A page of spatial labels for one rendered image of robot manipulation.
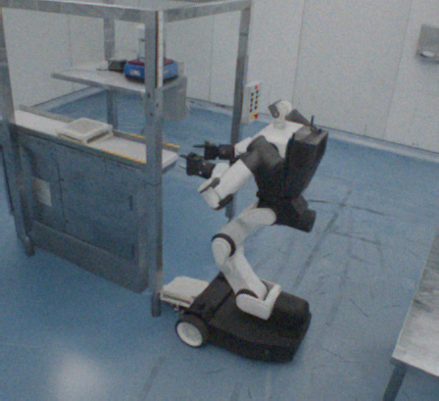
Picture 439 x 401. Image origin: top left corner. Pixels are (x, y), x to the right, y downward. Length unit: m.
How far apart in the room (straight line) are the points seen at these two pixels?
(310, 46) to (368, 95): 0.90
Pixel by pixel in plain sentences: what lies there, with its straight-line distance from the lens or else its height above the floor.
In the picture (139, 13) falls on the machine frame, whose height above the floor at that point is 1.74.
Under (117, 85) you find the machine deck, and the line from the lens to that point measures 2.25.
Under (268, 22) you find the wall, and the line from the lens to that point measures 5.76.
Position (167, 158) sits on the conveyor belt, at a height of 0.94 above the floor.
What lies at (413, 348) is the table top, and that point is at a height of 0.89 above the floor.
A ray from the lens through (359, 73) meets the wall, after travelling 5.53.
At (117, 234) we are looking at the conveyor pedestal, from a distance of 2.83.
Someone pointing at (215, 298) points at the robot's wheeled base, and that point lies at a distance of 2.69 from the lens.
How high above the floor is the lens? 1.99
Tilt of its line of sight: 27 degrees down
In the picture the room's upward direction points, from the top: 4 degrees clockwise
